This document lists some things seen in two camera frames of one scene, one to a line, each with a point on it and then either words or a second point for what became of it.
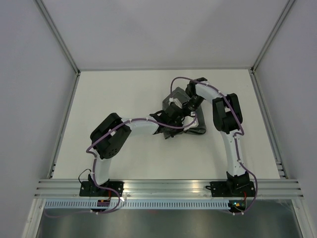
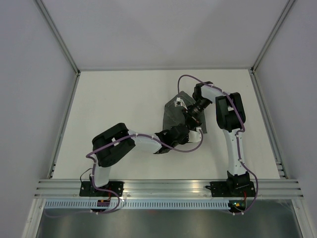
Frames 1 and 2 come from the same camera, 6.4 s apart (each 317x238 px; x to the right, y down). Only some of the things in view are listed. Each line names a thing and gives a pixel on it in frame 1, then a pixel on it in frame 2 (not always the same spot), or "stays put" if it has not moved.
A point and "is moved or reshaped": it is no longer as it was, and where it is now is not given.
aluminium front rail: [264, 188] stays put
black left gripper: [180, 120] → [185, 141]
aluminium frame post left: [50, 21] stays put
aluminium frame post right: [254, 66] stays put
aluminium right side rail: [268, 125] stays put
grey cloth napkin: [181, 94] is moved or reshaped
